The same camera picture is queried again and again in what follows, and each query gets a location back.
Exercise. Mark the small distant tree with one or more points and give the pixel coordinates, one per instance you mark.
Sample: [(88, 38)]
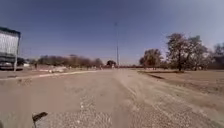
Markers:
[(111, 63)]

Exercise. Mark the tall thin pole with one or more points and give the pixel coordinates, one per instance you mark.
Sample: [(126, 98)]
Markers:
[(117, 50)]

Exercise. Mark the gravel dirt road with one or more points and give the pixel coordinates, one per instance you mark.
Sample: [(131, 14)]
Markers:
[(100, 96)]

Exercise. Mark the medium round tree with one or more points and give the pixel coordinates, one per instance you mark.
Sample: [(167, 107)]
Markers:
[(151, 57)]

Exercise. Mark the distant row of trees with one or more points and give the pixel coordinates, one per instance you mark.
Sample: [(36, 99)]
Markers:
[(66, 61)]

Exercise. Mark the large leafy tree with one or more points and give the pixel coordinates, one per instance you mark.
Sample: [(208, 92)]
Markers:
[(180, 50)]

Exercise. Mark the bare dry earth field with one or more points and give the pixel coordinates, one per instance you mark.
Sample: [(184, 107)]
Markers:
[(193, 81)]

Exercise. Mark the dry ground beyond kerb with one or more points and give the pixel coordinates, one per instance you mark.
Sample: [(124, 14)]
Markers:
[(20, 73)]

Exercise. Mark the cluster of trees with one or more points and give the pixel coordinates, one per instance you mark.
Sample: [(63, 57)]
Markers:
[(217, 56)]

